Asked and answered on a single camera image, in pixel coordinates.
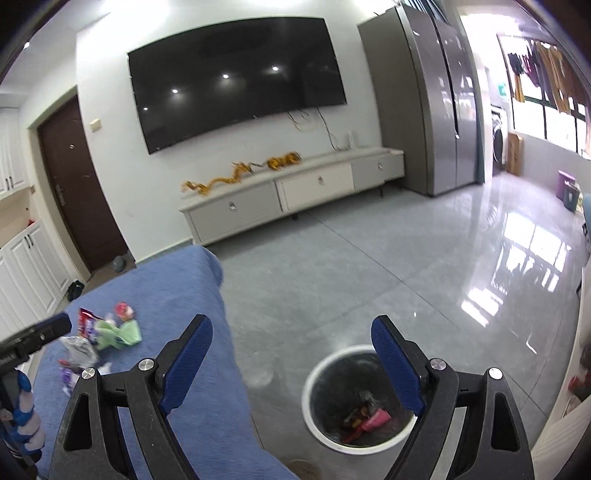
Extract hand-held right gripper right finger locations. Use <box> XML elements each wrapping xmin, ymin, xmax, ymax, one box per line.
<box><xmin>370</xmin><ymin>315</ymin><xmax>536</xmax><ymax>480</ymax></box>

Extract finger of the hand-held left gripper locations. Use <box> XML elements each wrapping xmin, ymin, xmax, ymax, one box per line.
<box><xmin>0</xmin><ymin>313</ymin><xmax>73</xmax><ymax>358</ymax></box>

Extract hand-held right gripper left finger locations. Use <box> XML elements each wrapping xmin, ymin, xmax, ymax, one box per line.
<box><xmin>50</xmin><ymin>315</ymin><xmax>214</xmax><ymax>480</ymax></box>

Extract clear plastic wrapper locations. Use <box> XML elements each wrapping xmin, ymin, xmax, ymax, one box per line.
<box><xmin>59</xmin><ymin>335</ymin><xmax>100</xmax><ymax>365</ymax></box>

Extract red and white snack packet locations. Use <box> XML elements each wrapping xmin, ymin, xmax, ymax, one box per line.
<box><xmin>78</xmin><ymin>307</ymin><xmax>100</xmax><ymax>340</ymax></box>

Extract purple wrapper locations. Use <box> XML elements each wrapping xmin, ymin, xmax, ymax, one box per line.
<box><xmin>58</xmin><ymin>361</ymin><xmax>84</xmax><ymax>386</ymax></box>

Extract green wrapper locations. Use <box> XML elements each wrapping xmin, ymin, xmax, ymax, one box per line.
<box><xmin>95</xmin><ymin>320</ymin><xmax>141</xmax><ymax>352</ymax></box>

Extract white round trash bin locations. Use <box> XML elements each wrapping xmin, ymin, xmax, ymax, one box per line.
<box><xmin>301</xmin><ymin>344</ymin><xmax>416</xmax><ymax>452</ymax></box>

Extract pink wrapper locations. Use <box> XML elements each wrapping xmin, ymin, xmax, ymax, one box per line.
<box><xmin>360</xmin><ymin>407</ymin><xmax>392</xmax><ymax>432</ymax></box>

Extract white floor cabinet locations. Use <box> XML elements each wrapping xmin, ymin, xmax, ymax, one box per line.
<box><xmin>0</xmin><ymin>219</ymin><xmax>72</xmax><ymax>324</ymax></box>

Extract blue blanket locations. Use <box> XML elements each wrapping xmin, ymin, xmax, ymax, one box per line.
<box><xmin>34</xmin><ymin>246</ymin><xmax>301</xmax><ymax>480</ymax></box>

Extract dark brown door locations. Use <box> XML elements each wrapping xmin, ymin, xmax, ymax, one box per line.
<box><xmin>37</xmin><ymin>96</ymin><xmax>130</xmax><ymax>273</ymax></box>

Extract white television cabinet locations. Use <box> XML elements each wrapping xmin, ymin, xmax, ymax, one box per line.
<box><xmin>179</xmin><ymin>146</ymin><xmax>406</xmax><ymax>246</ymax></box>

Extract long gold dragon ornament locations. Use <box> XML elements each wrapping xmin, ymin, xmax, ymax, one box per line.
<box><xmin>181</xmin><ymin>161</ymin><xmax>254</xmax><ymax>195</ymax></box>

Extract small gold coiled ornament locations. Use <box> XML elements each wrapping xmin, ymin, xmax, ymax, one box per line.
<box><xmin>265</xmin><ymin>152</ymin><xmax>303</xmax><ymax>171</ymax></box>

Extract cardboard box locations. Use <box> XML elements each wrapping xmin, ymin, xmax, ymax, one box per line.
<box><xmin>506</xmin><ymin>131</ymin><xmax>526</xmax><ymax>176</ymax></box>

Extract washing machine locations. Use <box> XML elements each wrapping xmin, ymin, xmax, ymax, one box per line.
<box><xmin>490</xmin><ymin>108</ymin><xmax>509</xmax><ymax>176</ymax></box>

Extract purple storage bin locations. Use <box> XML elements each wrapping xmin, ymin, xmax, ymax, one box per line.
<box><xmin>556</xmin><ymin>170</ymin><xmax>575</xmax><ymax>200</ymax></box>

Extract grey refrigerator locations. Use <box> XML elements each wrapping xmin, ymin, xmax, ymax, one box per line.
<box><xmin>358</xmin><ymin>4</ymin><xmax>485</xmax><ymax>198</ymax></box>

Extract large black television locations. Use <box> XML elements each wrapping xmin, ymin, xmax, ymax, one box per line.
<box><xmin>128</xmin><ymin>17</ymin><xmax>348</xmax><ymax>156</ymax></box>

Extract balcony window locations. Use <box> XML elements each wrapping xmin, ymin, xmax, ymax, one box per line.
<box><xmin>496</xmin><ymin>32</ymin><xmax>591</xmax><ymax>158</ymax></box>

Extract row of hanging clothes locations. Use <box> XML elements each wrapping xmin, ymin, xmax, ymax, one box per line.
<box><xmin>507</xmin><ymin>39</ymin><xmax>583</xmax><ymax>114</ymax></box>

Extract white wall cabinet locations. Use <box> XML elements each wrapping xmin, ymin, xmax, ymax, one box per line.
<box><xmin>0</xmin><ymin>106</ymin><xmax>31</xmax><ymax>199</ymax></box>

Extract loose television cables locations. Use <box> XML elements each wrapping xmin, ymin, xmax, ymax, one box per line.
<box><xmin>288</xmin><ymin>108</ymin><xmax>343</xmax><ymax>151</ymax></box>

